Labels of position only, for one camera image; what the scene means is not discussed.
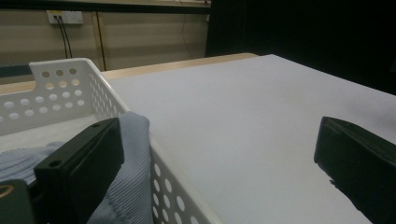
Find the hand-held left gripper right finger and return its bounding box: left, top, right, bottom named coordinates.
left=313, top=116, right=396, bottom=224

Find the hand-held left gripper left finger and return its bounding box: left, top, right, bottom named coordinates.
left=33, top=117, right=125, bottom=224

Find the light blue tank top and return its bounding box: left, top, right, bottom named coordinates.
left=0, top=111, right=154, bottom=224

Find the white perforated plastic basket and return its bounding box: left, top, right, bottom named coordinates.
left=0, top=57, right=225, bottom=224

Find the white table mat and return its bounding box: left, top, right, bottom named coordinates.
left=106, top=54, right=396, bottom=224

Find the black curtain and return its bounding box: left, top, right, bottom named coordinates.
left=205, top=0, right=396, bottom=96

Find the black wall socket cable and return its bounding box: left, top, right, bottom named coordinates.
left=54, top=15, right=69, bottom=60
left=59, top=15, right=74, bottom=59

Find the white wall socket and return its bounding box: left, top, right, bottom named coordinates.
left=46, top=9, right=84, bottom=25

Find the thin black wall cable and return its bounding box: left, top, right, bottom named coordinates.
left=179, top=0, right=194, bottom=61

